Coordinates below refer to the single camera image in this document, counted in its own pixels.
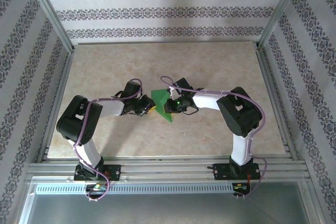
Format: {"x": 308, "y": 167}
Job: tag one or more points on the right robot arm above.
{"x": 241, "y": 113}

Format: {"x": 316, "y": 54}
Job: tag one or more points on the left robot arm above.
{"x": 78, "y": 121}

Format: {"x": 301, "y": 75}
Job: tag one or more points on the grey metal sheet panel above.
{"x": 168, "y": 211}

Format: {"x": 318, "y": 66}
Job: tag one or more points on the wide aluminium mounting rail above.
{"x": 162, "y": 169}

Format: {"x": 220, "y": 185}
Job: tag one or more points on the thin aluminium table edge rail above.
{"x": 165, "y": 42}

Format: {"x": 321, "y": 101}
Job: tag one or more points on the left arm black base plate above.
{"x": 113, "y": 172}

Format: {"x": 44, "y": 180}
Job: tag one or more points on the aluminium side rail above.
{"x": 60, "y": 103}
{"x": 275, "y": 103}

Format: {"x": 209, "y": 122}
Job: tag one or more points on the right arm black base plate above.
{"x": 220, "y": 172}

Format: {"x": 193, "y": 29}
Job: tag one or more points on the aluminium corner post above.
{"x": 50, "y": 11}
{"x": 281, "y": 11}

